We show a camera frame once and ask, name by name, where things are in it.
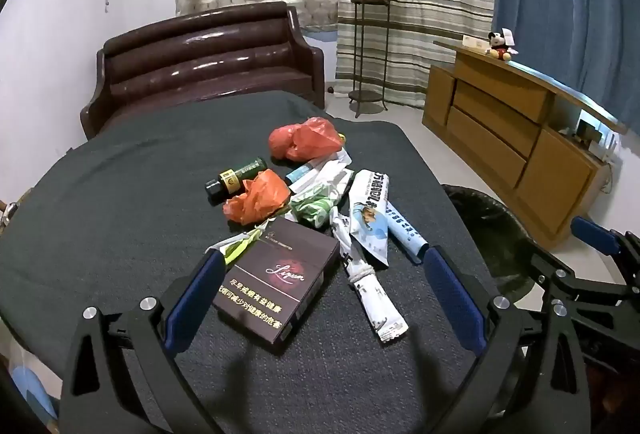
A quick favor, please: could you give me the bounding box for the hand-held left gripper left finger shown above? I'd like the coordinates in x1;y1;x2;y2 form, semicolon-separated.
59;249;228;434

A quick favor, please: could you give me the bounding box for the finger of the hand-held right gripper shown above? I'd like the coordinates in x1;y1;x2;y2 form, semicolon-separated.
520;237;640;310
570;215;640;265

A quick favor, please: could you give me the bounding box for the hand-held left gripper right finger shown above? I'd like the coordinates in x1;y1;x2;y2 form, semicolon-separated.
422;244;586;434

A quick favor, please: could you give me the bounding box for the white yellow-green wrapper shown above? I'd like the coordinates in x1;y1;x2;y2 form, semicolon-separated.
206;224;271;266

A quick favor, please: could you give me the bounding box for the knotted white printed wrapper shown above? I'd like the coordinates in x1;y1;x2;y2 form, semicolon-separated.
330;209;410;345

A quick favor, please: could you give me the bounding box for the bin with black liner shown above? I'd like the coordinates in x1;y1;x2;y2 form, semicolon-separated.
441;183;538;315

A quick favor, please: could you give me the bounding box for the printed paper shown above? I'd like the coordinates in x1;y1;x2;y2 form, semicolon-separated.
385;201;429;265

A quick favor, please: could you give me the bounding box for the dark cigarette box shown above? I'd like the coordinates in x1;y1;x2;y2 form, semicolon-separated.
212;218;340;356

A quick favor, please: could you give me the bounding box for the white blue printed packet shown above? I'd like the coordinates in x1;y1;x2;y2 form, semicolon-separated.
347;169;391;267

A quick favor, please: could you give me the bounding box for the orange plastic bag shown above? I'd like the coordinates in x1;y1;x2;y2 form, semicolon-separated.
223;168;292;226

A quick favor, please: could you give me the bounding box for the green glass bottle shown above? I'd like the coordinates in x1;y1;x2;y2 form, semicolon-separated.
205;157;268;206

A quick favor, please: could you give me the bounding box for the green white wrapper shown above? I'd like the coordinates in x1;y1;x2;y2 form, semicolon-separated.
290;194;337;227

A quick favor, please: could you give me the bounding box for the light blue tube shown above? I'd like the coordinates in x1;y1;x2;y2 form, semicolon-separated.
286;164;321;185

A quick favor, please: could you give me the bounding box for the red plastic bag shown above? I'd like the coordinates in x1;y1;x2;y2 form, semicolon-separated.
268;117;346;163

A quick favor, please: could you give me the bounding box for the wooden cabinet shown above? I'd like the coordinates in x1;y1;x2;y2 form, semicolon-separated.
421;39;628;251

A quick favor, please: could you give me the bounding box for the white router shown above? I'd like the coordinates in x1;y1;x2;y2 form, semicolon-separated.
597;127;623;162

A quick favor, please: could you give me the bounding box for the small dark brown box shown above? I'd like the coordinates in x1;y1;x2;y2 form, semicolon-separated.
575;118;601;141

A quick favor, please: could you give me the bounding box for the mouse plush toy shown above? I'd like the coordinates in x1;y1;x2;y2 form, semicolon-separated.
487;28;519;62

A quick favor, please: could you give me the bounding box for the black metal plant stand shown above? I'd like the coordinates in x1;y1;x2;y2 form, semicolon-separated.
347;0;392;117

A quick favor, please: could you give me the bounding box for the brown leather sofa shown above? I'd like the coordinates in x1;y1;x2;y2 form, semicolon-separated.
80;1;326;140

